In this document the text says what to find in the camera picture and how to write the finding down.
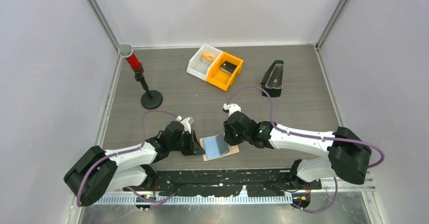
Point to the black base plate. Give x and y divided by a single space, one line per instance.
225 183

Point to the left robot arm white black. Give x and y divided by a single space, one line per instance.
101 171

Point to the gold card stack in bin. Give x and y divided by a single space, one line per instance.
208 57

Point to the yellow plastic bin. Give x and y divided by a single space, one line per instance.
220 79

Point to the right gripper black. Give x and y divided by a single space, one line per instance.
228 137

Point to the beige card holder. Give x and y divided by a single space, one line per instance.
215 147

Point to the black metronome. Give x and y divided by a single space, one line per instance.
272 79

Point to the perforated metal rail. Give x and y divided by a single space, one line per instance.
129 199

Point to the white plastic bin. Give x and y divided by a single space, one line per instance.
199 69

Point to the black card stack in bin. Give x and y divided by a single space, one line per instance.
228 67

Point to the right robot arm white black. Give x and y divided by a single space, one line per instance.
335 155

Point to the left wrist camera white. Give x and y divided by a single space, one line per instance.
186 122

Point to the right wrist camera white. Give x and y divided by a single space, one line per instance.
231 108

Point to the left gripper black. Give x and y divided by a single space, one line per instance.
194 147

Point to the red microphone on stand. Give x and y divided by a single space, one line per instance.
150 99

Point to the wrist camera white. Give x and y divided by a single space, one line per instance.
186 122
231 108

